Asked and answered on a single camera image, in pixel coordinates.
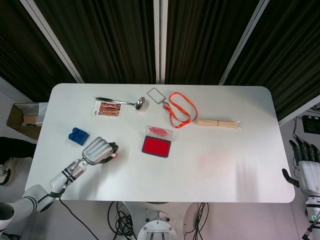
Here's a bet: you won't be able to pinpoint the red ink pad clear lid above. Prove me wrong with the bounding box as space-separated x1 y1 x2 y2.
141 125 174 159

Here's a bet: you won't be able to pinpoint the white slanted frame post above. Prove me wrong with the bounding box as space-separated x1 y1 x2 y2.
19 0 85 84
218 0 270 86

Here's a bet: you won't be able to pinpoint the bag of wooden sticks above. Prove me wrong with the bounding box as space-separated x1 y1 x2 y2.
195 118 243 130

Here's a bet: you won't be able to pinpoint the open cardboard box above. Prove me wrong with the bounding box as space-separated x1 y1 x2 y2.
6 102 47 141

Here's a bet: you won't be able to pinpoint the white frame bar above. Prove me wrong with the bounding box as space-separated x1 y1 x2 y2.
277 94 320 127

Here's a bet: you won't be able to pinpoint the printed snack packet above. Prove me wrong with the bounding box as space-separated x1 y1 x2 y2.
91 100 123 118

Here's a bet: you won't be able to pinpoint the white and black shoe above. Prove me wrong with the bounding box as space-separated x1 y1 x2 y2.
0 156 20 186

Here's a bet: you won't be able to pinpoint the black cables under table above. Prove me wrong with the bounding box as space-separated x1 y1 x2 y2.
183 202 210 240

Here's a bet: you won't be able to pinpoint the black electronic device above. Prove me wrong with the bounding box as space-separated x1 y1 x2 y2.
301 114 320 135

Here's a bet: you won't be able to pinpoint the orange lanyard strap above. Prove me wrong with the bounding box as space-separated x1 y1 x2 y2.
162 92 199 129

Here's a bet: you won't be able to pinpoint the steel ladle black handle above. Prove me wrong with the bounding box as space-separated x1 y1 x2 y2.
95 96 146 111

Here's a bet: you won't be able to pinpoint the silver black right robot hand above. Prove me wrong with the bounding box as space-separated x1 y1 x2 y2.
281 136 320 196

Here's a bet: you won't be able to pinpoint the black tangled cable bundle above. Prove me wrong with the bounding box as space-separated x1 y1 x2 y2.
107 201 138 240

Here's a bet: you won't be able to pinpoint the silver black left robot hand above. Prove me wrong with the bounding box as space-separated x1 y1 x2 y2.
81 136 120 166

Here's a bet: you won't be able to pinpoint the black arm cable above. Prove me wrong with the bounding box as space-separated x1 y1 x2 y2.
58 196 101 240

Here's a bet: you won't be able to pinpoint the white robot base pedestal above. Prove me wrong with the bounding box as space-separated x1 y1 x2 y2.
122 201 208 240

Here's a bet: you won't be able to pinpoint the clear badge holder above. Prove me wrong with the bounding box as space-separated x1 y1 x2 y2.
146 87 168 104

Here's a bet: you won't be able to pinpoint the white upright frame post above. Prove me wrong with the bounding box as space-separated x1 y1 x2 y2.
152 0 169 85

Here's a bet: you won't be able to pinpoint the black trouser leg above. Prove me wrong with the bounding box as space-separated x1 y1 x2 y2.
0 136 37 166

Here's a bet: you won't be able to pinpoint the blue toy building brick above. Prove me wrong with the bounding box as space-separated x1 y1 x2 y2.
67 127 90 146

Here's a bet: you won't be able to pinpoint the dark pleated curtain panel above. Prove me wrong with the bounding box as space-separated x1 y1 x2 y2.
223 0 320 122
33 0 157 85
164 0 258 86
0 0 76 103

